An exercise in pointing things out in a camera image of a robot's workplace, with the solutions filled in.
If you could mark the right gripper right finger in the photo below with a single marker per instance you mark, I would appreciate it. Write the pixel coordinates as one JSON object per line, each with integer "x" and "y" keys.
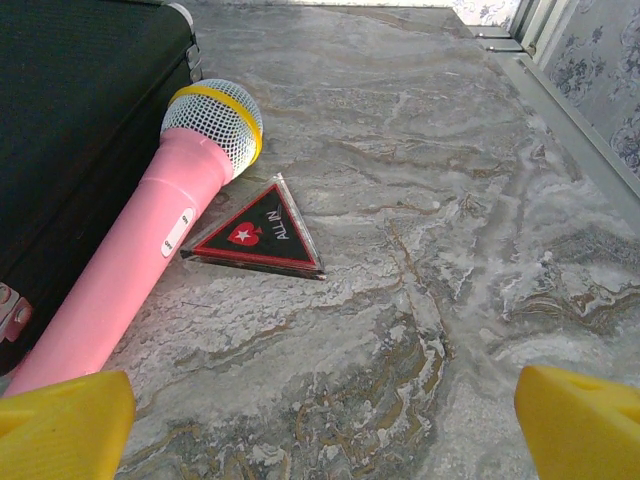
{"x": 580, "y": 430}

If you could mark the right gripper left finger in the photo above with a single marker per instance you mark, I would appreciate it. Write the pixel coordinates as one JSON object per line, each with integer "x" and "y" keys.
{"x": 60, "y": 430}

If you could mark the pink toy microphone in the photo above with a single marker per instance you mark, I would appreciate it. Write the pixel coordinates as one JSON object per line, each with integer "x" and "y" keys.
{"x": 150, "y": 225}

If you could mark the black red triangle token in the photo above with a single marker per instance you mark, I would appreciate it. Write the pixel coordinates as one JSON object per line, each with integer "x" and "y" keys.
{"x": 270, "y": 237}

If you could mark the black carrying case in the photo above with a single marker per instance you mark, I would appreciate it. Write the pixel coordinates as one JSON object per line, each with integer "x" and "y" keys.
{"x": 70, "y": 125}

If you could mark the aluminium right side rail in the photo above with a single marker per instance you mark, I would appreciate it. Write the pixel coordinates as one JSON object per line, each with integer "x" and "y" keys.
{"x": 565, "y": 115}

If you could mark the aluminium right corner post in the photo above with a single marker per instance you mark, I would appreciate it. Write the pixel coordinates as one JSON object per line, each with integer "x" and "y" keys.
{"x": 537, "y": 25}

